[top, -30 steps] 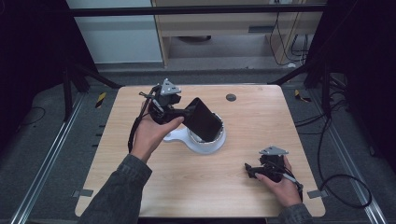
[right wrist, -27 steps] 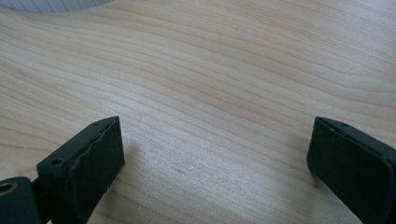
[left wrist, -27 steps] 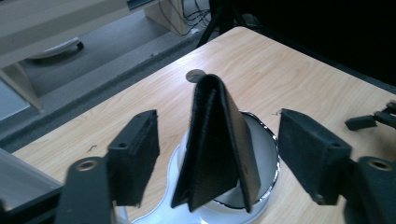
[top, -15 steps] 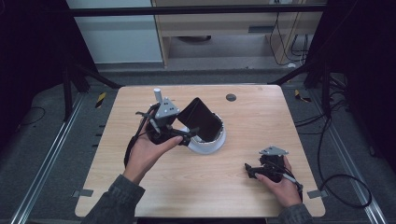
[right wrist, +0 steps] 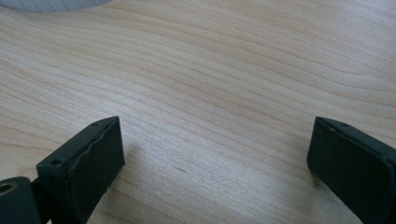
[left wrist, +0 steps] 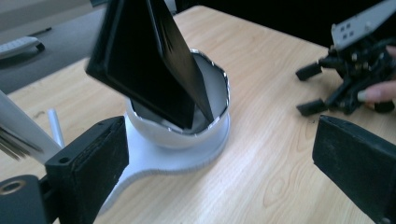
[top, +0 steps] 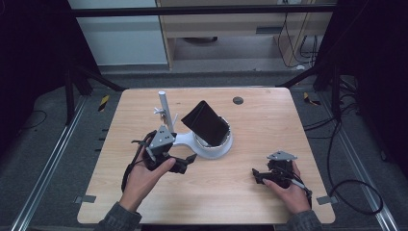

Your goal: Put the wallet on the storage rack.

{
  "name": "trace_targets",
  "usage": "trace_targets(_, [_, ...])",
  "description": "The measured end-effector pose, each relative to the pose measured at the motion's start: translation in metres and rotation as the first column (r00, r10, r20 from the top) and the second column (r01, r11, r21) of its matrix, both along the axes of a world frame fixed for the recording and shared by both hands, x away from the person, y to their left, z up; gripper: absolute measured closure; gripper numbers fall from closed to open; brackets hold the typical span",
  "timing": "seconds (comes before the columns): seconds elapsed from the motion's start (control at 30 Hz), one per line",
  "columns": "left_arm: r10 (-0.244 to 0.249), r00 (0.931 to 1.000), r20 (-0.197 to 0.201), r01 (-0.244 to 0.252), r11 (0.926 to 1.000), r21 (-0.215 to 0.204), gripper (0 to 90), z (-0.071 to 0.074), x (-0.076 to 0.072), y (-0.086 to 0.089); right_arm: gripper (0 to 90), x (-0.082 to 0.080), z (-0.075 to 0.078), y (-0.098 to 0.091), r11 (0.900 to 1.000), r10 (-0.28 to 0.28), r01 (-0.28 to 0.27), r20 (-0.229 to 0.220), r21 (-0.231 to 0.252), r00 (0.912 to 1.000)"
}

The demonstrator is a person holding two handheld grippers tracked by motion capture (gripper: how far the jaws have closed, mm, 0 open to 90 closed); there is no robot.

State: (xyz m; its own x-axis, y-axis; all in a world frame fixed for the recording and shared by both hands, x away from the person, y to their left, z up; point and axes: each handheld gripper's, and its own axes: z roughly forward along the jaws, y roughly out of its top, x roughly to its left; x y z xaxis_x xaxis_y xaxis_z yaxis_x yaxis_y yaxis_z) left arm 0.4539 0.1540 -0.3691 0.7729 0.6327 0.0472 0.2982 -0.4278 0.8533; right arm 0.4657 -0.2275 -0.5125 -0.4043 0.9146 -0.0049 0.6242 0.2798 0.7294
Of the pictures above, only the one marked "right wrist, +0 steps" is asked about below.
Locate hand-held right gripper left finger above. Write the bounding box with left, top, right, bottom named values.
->
left=35, top=116, right=126, bottom=224

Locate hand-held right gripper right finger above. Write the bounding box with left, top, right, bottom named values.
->
left=305, top=116, right=396, bottom=224

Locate white key stand with tray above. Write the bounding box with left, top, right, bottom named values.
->
left=0, top=0, right=115, bottom=14

